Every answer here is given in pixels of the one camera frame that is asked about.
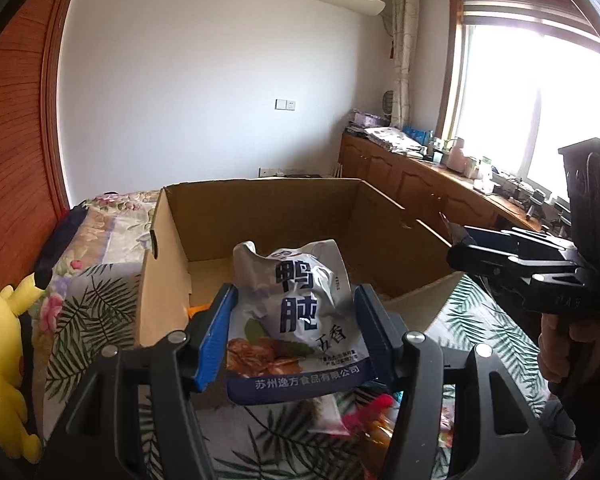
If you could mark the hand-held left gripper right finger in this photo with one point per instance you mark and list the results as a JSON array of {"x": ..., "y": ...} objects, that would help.
[{"x": 375, "y": 335}]

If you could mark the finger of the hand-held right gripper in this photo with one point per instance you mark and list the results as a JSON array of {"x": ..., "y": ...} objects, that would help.
[
  {"x": 480, "y": 262},
  {"x": 520, "y": 244}
]

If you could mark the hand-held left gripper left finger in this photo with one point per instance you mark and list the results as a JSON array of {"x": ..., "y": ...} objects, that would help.
[{"x": 215, "y": 340}]

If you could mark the white blue print snack packet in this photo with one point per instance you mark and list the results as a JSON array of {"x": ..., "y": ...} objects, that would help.
[{"x": 300, "y": 310}]

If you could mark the brown cardboard box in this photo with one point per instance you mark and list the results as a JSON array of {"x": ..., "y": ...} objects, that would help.
[{"x": 280, "y": 215}]

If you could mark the person's right hand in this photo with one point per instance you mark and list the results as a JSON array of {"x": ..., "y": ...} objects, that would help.
[{"x": 547, "y": 350}]

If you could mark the black gadgets on cabinet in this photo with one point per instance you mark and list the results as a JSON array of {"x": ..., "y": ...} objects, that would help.
[{"x": 530, "y": 197}]

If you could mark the pink purple snack packet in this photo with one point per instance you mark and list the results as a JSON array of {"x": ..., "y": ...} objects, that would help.
[{"x": 367, "y": 412}]

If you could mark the clear jar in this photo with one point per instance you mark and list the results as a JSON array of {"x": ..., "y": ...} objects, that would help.
[{"x": 486, "y": 172}]

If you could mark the wooden cabinet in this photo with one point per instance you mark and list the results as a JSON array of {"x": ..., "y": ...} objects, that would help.
[{"x": 420, "y": 185}]

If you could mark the red orange snack packet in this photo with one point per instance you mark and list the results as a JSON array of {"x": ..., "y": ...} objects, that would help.
[{"x": 377, "y": 435}]

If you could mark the pink bottle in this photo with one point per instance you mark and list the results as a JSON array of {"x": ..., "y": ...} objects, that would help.
[{"x": 457, "y": 155}]

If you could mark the green leaf print bedsheet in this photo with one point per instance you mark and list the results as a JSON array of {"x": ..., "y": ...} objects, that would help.
[{"x": 280, "y": 440}]

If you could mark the blue pack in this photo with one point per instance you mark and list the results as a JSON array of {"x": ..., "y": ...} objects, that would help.
[{"x": 416, "y": 134}]

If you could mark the folded printed cloth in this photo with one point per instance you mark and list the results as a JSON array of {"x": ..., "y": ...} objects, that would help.
[{"x": 392, "y": 140}]

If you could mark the floral blanket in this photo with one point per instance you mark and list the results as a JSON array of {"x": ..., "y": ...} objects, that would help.
[{"x": 110, "y": 230}]

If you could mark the small fan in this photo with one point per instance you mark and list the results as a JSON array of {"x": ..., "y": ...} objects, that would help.
[{"x": 388, "y": 106}]

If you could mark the dark cloth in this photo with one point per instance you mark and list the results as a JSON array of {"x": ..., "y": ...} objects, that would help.
[{"x": 60, "y": 245}]

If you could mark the purple box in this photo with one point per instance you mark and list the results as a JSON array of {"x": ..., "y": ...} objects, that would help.
[{"x": 365, "y": 119}]

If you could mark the yellow plush toy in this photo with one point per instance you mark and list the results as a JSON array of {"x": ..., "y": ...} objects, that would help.
[{"x": 2, "y": 370}]

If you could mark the patterned curtain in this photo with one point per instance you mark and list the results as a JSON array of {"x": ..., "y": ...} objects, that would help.
[{"x": 405, "y": 50}]

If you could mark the wooden wardrobe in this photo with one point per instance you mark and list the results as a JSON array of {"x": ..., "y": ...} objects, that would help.
[{"x": 15, "y": 135}]

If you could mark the wooden frame window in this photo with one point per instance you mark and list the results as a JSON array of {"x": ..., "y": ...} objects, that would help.
[{"x": 530, "y": 100}]

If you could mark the white wall socket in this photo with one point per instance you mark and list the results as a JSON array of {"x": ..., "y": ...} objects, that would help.
[{"x": 271, "y": 172}]

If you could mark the white light switch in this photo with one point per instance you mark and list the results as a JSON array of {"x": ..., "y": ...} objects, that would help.
[{"x": 285, "y": 104}]

